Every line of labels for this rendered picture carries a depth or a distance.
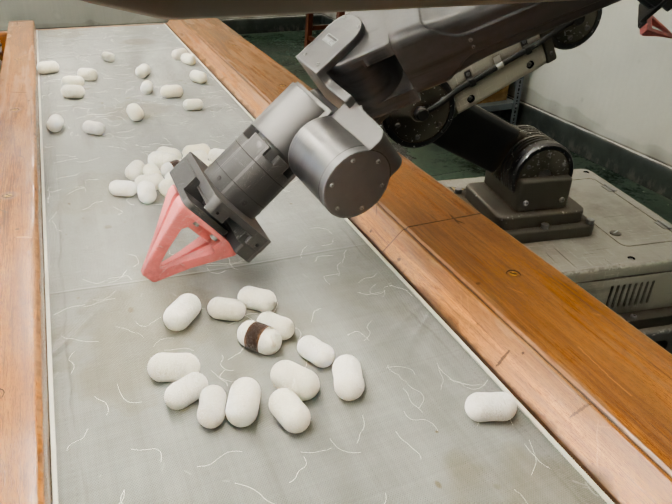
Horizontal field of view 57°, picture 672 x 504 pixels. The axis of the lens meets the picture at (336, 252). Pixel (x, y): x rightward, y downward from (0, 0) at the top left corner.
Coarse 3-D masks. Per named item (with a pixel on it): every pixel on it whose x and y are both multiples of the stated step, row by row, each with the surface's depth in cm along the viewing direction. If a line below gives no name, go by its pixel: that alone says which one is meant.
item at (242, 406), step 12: (240, 384) 41; (252, 384) 41; (228, 396) 41; (240, 396) 40; (252, 396) 40; (228, 408) 40; (240, 408) 39; (252, 408) 40; (228, 420) 40; (240, 420) 39; (252, 420) 40
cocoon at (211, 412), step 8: (208, 392) 41; (216, 392) 41; (224, 392) 41; (200, 400) 41; (208, 400) 40; (216, 400) 40; (224, 400) 41; (200, 408) 40; (208, 408) 39; (216, 408) 40; (224, 408) 40; (200, 416) 39; (208, 416) 39; (216, 416) 39; (224, 416) 40; (208, 424) 39; (216, 424) 40
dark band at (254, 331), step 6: (252, 324) 47; (258, 324) 47; (264, 324) 47; (252, 330) 46; (258, 330) 46; (246, 336) 46; (252, 336) 46; (258, 336) 46; (246, 342) 46; (252, 342) 46; (252, 348) 46
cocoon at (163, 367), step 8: (152, 360) 43; (160, 360) 43; (168, 360) 43; (176, 360) 43; (184, 360) 43; (192, 360) 43; (152, 368) 43; (160, 368) 43; (168, 368) 43; (176, 368) 43; (184, 368) 43; (192, 368) 43; (152, 376) 43; (160, 376) 43; (168, 376) 43; (176, 376) 43
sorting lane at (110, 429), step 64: (64, 64) 120; (128, 64) 121; (64, 128) 89; (128, 128) 89; (192, 128) 90; (64, 192) 70; (64, 256) 58; (128, 256) 59; (256, 256) 59; (320, 256) 60; (64, 320) 50; (128, 320) 50; (256, 320) 50; (320, 320) 51; (384, 320) 51; (64, 384) 44; (128, 384) 44; (320, 384) 44; (384, 384) 44; (448, 384) 44; (64, 448) 39; (128, 448) 39; (192, 448) 39; (256, 448) 39; (320, 448) 39; (384, 448) 39; (448, 448) 39; (512, 448) 39
